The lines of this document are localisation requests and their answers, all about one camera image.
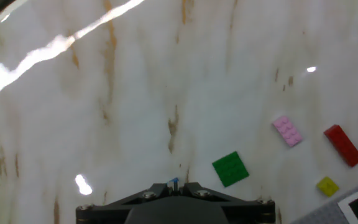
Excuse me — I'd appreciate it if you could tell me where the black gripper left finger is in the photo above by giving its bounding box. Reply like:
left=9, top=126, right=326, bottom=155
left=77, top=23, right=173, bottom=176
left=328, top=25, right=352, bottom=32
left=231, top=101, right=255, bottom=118
left=75, top=183, right=174, bottom=224

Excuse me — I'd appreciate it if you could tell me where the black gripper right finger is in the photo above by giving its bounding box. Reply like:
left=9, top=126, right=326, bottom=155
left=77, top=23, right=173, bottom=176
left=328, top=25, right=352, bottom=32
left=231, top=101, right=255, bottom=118
left=180, top=182, right=276, bottom=224

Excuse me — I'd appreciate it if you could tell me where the green square Lego plate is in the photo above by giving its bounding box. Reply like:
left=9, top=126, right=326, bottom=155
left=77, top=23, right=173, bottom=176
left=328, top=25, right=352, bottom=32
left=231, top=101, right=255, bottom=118
left=211, top=151, right=250, bottom=188

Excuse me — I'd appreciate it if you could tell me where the grey Lego baseplate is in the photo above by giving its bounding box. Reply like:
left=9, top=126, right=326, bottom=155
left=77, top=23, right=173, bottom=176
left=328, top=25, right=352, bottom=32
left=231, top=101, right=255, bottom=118
left=290, top=175, right=358, bottom=224

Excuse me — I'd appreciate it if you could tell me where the lime small Lego brick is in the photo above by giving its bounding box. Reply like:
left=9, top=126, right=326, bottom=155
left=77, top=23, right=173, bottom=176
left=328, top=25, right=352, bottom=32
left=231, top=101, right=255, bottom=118
left=316, top=176, right=340, bottom=198

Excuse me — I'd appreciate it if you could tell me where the pink Lego brick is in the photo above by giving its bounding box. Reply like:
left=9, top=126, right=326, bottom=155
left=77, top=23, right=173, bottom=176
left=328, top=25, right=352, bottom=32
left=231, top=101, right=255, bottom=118
left=271, top=115, right=303, bottom=148

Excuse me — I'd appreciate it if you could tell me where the red Lego brick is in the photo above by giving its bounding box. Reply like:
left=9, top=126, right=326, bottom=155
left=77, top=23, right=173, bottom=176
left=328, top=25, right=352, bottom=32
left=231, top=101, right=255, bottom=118
left=323, top=124, right=358, bottom=168

